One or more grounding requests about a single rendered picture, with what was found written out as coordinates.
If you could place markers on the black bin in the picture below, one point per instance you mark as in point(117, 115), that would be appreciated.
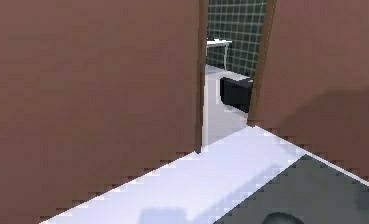
point(236, 92)

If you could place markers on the dark round object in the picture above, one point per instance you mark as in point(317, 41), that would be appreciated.
point(282, 219)

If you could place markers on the dark grey rug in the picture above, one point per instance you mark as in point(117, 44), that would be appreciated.
point(308, 193)

